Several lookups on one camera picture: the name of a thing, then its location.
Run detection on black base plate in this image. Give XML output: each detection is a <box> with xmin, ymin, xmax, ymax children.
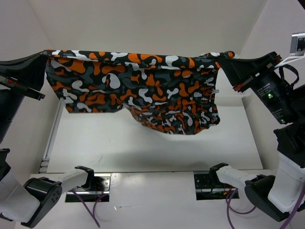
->
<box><xmin>62</xmin><ymin>173</ymin><xmax>112</xmax><ymax>203</ymax></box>
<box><xmin>193</xmin><ymin>172</ymin><xmax>235</xmax><ymax>200</ymax></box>

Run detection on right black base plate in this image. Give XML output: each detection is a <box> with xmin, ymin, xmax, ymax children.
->
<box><xmin>193</xmin><ymin>172</ymin><xmax>235</xmax><ymax>200</ymax></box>

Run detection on purple cable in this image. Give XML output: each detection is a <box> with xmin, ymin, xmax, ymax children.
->
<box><xmin>225</xmin><ymin>188</ymin><xmax>305</xmax><ymax>229</ymax></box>
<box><xmin>71</xmin><ymin>189</ymin><xmax>101</xmax><ymax>227</ymax></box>

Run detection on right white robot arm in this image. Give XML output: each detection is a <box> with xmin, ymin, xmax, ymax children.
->
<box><xmin>209</xmin><ymin>52</ymin><xmax>305</xmax><ymax>223</ymax></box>

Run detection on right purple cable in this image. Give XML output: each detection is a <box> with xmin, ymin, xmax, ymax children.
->
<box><xmin>225</xmin><ymin>188</ymin><xmax>305</xmax><ymax>229</ymax></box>

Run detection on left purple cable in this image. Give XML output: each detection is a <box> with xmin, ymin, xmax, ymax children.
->
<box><xmin>71</xmin><ymin>189</ymin><xmax>101</xmax><ymax>227</ymax></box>

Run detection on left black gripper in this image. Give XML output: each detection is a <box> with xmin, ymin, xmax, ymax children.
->
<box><xmin>0</xmin><ymin>48</ymin><xmax>50</xmax><ymax>141</ymax></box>

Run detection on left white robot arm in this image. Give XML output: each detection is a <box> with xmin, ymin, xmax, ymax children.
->
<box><xmin>0</xmin><ymin>53</ymin><xmax>95</xmax><ymax>229</ymax></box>

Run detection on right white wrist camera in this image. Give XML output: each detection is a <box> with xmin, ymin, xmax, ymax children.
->
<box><xmin>286</xmin><ymin>32</ymin><xmax>305</xmax><ymax>63</ymax></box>

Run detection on orange camouflage shorts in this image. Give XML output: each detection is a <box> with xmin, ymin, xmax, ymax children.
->
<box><xmin>41</xmin><ymin>50</ymin><xmax>235</xmax><ymax>135</ymax></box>

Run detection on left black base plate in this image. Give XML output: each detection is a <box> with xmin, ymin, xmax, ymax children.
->
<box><xmin>62</xmin><ymin>173</ymin><xmax>112</xmax><ymax>203</ymax></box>

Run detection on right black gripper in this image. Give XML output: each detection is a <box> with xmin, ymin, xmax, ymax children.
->
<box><xmin>217</xmin><ymin>48</ymin><xmax>299</xmax><ymax>121</ymax></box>

